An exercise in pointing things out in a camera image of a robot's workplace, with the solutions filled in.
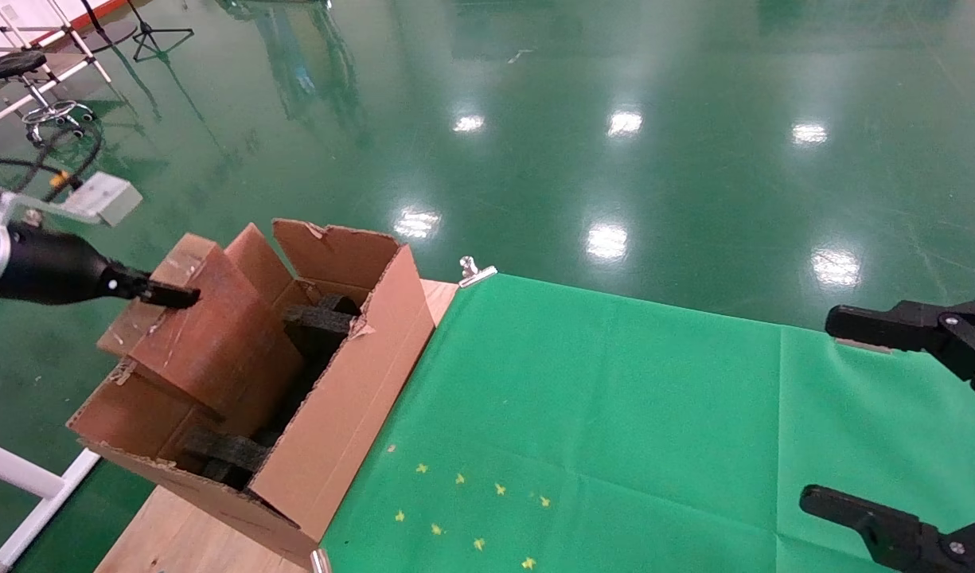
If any black round base stand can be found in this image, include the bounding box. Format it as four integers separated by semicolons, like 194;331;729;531
73;0;138;53

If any large open cardboard carton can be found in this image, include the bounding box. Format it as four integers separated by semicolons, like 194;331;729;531
68;219;439;570

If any black tripod stand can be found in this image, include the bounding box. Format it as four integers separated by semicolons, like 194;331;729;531
126;0;195;63

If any small brown cardboard box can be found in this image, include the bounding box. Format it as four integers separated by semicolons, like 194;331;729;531
97;233;305;423

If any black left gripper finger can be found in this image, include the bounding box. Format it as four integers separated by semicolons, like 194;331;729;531
103;268;202;310

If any green table cloth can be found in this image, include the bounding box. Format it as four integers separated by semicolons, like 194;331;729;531
320;273;975;573

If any black round stool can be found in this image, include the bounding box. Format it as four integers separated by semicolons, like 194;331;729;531
0;49;98;152

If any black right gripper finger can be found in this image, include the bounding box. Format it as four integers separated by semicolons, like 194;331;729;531
825;298;975;407
800;485;975;573

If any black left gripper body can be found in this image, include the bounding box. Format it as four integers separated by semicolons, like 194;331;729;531
0;225;111;306

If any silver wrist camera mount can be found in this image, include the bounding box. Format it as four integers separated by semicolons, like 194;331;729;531
0;173;143;232

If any white table leg frame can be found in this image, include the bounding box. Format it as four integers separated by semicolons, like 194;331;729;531
0;436;102;573

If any black foam block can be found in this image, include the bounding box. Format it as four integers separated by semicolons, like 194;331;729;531
177;428;271;488
283;293;362;359

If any white metal rack frame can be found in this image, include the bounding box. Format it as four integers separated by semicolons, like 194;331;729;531
0;0;114;164

